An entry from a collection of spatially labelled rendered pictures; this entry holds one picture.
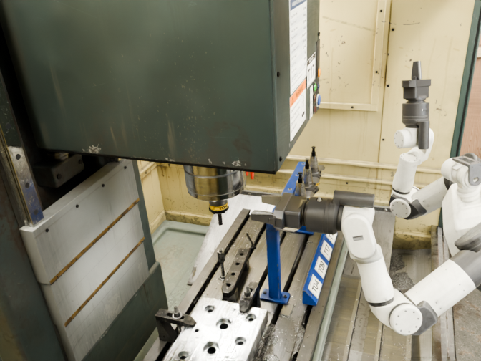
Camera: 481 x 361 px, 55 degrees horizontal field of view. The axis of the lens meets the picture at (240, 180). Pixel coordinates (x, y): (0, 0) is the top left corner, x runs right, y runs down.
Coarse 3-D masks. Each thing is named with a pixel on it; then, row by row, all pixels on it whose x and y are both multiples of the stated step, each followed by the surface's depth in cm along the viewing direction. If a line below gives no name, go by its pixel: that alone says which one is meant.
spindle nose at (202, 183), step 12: (192, 168) 111; (204, 168) 110; (216, 168) 110; (192, 180) 113; (204, 180) 111; (216, 180) 111; (228, 180) 112; (240, 180) 115; (192, 192) 116; (204, 192) 113; (216, 192) 113; (228, 192) 114; (240, 192) 117
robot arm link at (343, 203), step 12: (336, 192) 110; (348, 192) 110; (336, 204) 110; (348, 204) 110; (360, 204) 108; (372, 204) 107; (324, 216) 109; (336, 216) 109; (372, 216) 110; (324, 228) 110; (336, 228) 111
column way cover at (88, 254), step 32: (128, 160) 156; (96, 192) 141; (128, 192) 158; (64, 224) 129; (96, 224) 143; (128, 224) 162; (32, 256) 123; (64, 256) 131; (96, 256) 146; (128, 256) 163; (64, 288) 133; (96, 288) 147; (128, 288) 167; (64, 320) 134; (96, 320) 150
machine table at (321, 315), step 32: (256, 224) 207; (256, 256) 186; (288, 256) 185; (192, 288) 172; (288, 288) 173; (288, 320) 154; (320, 320) 154; (160, 352) 146; (256, 352) 143; (288, 352) 142; (320, 352) 146
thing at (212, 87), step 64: (0, 0) 102; (64, 0) 96; (128, 0) 91; (192, 0) 87; (256, 0) 83; (64, 64) 104; (128, 64) 98; (192, 64) 93; (256, 64) 88; (64, 128) 113; (128, 128) 106; (192, 128) 100; (256, 128) 95
